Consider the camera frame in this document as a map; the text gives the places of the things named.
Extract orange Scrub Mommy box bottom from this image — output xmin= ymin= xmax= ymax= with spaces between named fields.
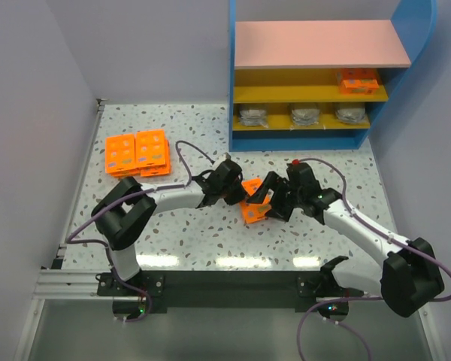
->
xmin=239 ymin=177 xmax=271 ymax=224

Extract orange scrub mommy box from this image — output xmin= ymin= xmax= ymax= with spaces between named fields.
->
xmin=336 ymin=68 xmax=380 ymax=95
xmin=239 ymin=177 xmax=271 ymax=224

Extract bagged silver sponges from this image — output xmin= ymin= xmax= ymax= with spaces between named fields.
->
xmin=238 ymin=103 xmax=268 ymax=128
xmin=289 ymin=102 xmax=321 ymax=128
xmin=334 ymin=102 xmax=366 ymax=124

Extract orange Scrub Mommy box top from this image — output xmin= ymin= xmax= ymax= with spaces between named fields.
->
xmin=336 ymin=68 xmax=380 ymax=95

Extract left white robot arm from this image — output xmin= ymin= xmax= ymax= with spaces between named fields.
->
xmin=92 ymin=159 xmax=247 ymax=287

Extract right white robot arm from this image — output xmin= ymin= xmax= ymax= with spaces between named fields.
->
xmin=247 ymin=162 xmax=444 ymax=317

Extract blue pink yellow shelf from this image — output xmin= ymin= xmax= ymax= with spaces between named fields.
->
xmin=229 ymin=1 xmax=437 ymax=152

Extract orange sponge box stack middle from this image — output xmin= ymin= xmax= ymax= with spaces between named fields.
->
xmin=135 ymin=129 xmax=171 ymax=177

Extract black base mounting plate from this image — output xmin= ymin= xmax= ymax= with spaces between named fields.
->
xmin=95 ymin=269 xmax=364 ymax=314

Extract orange sponge box far left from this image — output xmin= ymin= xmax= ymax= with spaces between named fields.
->
xmin=104 ymin=134 xmax=140 ymax=177

